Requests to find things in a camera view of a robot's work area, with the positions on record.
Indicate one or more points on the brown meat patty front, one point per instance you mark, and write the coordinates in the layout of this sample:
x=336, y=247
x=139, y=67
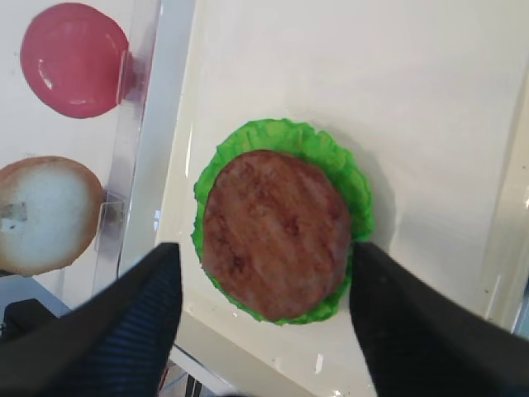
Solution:
x=276, y=234

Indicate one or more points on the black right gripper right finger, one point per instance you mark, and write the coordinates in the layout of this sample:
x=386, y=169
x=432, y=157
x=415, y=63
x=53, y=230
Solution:
x=417, y=342

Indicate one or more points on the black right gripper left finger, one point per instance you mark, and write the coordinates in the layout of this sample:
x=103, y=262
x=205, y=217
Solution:
x=117, y=344

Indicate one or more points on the red tomato slice in rack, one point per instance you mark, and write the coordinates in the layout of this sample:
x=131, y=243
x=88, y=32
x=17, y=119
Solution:
x=71, y=57

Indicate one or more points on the clear acrylic left rack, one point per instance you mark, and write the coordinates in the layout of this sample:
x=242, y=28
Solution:
x=132, y=87

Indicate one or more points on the bread bun slice left rack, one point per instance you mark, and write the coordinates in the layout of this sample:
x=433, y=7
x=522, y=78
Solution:
x=50, y=208

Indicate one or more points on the white rectangular serving tray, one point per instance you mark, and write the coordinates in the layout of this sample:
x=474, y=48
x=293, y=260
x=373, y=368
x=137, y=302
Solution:
x=432, y=99

